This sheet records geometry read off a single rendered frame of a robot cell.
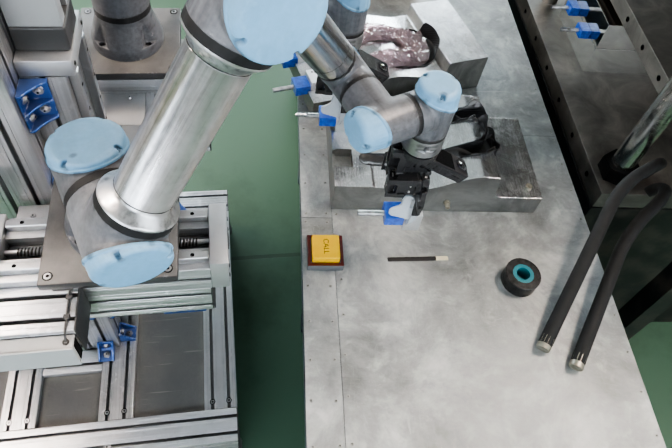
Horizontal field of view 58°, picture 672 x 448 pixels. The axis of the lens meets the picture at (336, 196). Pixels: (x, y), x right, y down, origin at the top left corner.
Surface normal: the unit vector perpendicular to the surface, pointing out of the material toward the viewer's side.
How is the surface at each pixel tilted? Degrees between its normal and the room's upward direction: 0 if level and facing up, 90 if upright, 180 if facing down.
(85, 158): 8
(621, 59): 90
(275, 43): 83
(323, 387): 0
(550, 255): 0
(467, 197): 90
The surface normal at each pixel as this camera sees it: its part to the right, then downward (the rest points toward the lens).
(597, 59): 0.05, 0.80
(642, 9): 0.11, -0.59
